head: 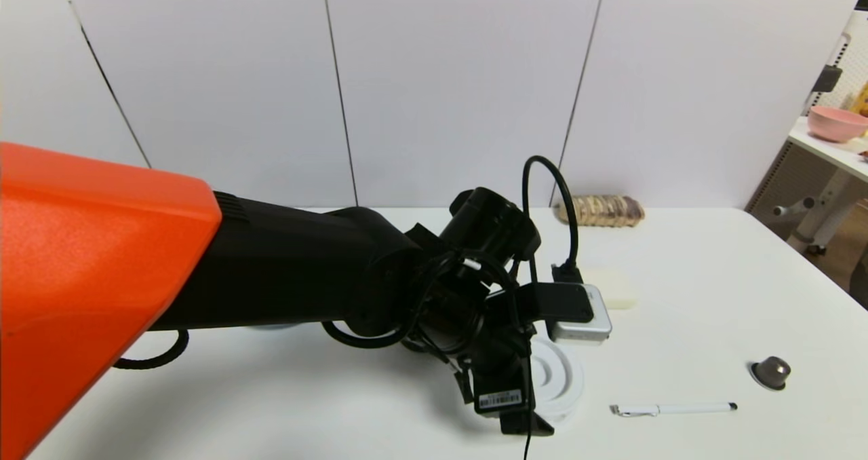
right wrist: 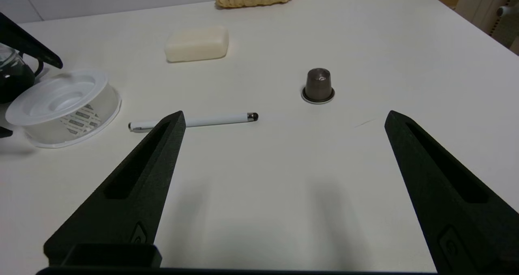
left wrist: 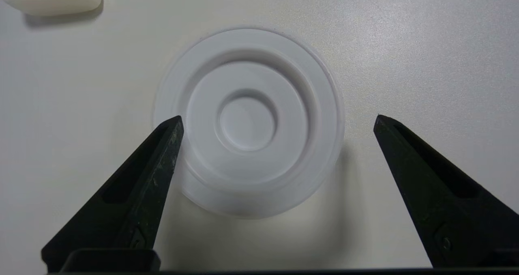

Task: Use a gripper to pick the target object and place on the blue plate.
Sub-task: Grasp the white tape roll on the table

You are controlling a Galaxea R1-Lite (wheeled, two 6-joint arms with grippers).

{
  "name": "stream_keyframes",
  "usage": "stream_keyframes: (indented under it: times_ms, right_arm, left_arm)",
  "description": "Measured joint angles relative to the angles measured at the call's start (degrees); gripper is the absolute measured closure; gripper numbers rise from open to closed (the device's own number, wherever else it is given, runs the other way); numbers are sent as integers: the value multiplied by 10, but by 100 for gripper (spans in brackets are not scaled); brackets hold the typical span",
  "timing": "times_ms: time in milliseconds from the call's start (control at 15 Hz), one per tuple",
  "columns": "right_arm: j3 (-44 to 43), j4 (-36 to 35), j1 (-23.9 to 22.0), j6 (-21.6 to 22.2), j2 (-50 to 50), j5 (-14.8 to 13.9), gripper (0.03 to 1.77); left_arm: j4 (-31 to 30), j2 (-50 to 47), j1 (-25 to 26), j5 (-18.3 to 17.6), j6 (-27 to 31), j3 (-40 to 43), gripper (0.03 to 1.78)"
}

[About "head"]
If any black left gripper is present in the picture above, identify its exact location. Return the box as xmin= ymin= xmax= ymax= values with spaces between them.
xmin=473 ymin=323 xmax=555 ymax=437

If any white plastic spool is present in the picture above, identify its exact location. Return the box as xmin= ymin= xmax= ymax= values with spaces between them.
xmin=528 ymin=338 xmax=585 ymax=425

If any white pen with black tip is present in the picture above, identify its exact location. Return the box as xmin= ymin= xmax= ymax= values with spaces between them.
xmin=609 ymin=402 xmax=738 ymax=417

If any cream soap bar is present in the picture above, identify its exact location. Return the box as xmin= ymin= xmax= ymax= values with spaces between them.
xmin=582 ymin=270 xmax=638 ymax=310

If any brown striped bread loaf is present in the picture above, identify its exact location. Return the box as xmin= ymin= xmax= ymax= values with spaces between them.
xmin=557 ymin=195 xmax=645 ymax=228

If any dark grey coffee capsule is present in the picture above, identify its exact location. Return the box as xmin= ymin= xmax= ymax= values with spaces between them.
xmin=750 ymin=356 xmax=791 ymax=391

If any white side table leg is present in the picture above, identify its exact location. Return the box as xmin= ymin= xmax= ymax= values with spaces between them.
xmin=772 ymin=170 xmax=863 ymax=256

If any white side table top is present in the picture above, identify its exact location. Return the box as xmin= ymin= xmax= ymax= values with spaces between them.
xmin=787 ymin=117 xmax=868 ymax=185

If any pink bowl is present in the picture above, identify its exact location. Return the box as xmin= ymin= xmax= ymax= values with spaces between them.
xmin=806 ymin=106 xmax=868 ymax=143

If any white pegboard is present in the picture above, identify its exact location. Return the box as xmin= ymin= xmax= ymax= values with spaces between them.
xmin=804 ymin=12 xmax=868 ymax=117

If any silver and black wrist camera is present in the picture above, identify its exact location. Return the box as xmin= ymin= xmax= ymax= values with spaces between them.
xmin=519 ymin=281 xmax=613 ymax=346

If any black camera cable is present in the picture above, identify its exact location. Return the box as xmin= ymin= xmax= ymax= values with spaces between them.
xmin=521 ymin=155 xmax=585 ymax=284

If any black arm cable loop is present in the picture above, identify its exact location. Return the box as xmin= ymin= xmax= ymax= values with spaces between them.
xmin=112 ymin=329 xmax=191 ymax=371

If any black bracket on pegboard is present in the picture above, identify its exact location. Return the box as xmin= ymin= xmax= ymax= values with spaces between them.
xmin=811 ymin=65 xmax=843 ymax=94

